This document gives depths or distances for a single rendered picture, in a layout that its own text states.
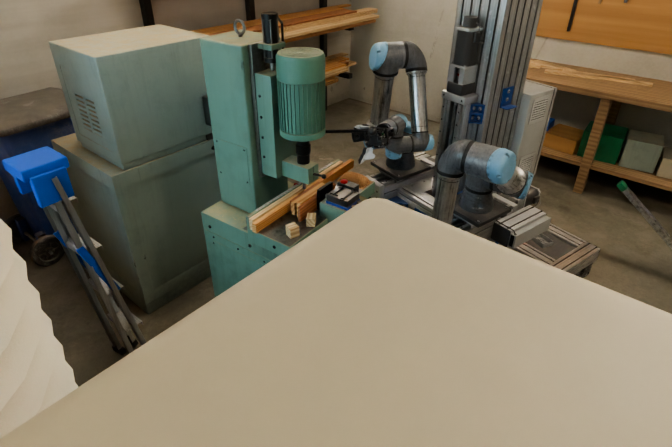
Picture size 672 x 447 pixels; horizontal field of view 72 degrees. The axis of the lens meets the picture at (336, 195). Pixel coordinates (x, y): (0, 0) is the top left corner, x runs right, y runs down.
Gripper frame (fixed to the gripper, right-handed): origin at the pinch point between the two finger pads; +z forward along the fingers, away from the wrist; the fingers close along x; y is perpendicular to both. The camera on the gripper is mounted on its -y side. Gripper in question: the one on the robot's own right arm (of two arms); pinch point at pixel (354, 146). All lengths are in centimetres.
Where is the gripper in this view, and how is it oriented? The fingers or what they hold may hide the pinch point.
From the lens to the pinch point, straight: 183.8
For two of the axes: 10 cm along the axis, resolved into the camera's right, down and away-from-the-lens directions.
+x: 1.5, 9.1, 3.9
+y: 8.1, 1.1, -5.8
